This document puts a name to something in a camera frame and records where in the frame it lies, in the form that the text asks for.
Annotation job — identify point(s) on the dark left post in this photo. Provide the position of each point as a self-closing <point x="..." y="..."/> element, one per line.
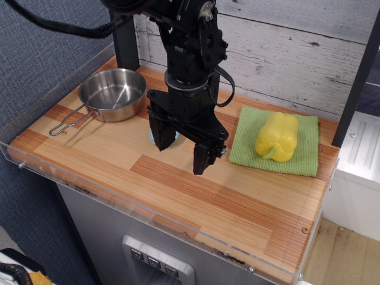
<point x="125" y="44"/>

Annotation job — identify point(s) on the clear acrylic table guard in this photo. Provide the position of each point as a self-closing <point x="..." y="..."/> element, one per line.
<point x="120" y="158"/>

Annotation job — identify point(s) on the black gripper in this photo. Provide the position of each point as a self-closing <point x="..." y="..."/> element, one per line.
<point x="192" y="114"/>

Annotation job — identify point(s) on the dark right post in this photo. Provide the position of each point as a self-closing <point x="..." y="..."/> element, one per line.
<point x="358" y="85"/>

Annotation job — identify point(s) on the light blue round lid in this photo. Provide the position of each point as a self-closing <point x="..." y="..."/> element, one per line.
<point x="153" y="140"/>

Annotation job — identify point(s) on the green cloth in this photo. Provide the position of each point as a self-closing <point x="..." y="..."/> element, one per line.
<point x="305" y="159"/>

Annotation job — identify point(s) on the yellow bell pepper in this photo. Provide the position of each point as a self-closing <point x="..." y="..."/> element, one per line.
<point x="277" y="139"/>

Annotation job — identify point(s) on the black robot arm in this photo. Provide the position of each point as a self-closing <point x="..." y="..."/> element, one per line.
<point x="194" y="47"/>

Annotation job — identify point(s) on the dark post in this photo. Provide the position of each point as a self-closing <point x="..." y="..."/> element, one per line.
<point x="358" y="85"/>
<point x="125" y="44"/>

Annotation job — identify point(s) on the silver cabinet with dispenser panel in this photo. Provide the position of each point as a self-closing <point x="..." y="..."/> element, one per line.
<point x="186" y="241"/>

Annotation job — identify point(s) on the white appliance at right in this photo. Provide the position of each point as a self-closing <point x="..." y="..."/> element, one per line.
<point x="352" y="198"/>

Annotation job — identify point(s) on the yellow black object bottom left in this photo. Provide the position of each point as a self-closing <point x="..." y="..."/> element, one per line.
<point x="16" y="268"/>

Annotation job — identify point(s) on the silver pot with wire handle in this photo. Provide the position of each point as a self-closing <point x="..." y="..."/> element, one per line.
<point x="112" y="95"/>

